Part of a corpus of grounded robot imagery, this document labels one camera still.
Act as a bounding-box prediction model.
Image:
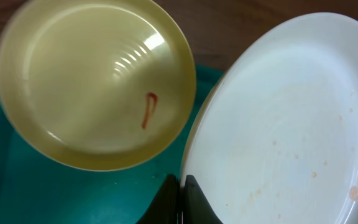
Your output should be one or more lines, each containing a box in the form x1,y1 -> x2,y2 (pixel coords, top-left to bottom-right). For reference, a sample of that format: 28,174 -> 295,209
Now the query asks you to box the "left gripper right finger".
183,175 -> 223,224

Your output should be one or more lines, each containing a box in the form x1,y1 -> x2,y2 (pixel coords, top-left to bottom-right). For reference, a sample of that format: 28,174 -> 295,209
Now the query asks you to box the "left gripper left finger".
136,174 -> 179,224

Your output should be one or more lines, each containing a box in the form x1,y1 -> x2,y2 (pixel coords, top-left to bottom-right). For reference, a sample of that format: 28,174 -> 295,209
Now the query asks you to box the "white plate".
181,12 -> 358,223

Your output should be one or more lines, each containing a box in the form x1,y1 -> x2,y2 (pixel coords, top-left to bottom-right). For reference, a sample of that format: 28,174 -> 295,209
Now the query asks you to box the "yellow-green plate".
0,0 -> 196,171

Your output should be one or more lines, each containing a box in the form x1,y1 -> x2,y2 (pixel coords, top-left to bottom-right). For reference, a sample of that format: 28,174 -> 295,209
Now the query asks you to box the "teal plastic tray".
0,63 -> 225,224

